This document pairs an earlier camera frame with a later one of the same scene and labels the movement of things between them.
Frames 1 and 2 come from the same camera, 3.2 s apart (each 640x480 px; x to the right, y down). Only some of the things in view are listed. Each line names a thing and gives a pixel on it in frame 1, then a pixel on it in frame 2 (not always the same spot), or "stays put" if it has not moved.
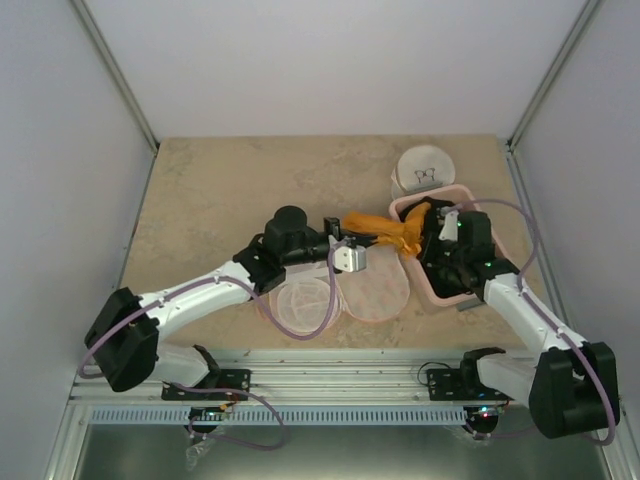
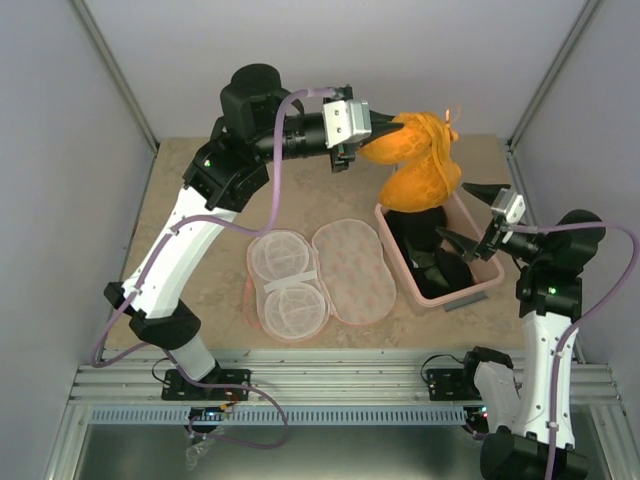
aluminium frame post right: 552,74 stays put
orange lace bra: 407,235 -> 426,171
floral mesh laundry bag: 300,302 stays put
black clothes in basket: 441,265 stays put
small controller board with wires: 208,414 stays put
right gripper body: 437,257 -> 495,234
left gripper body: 332,225 -> 341,154
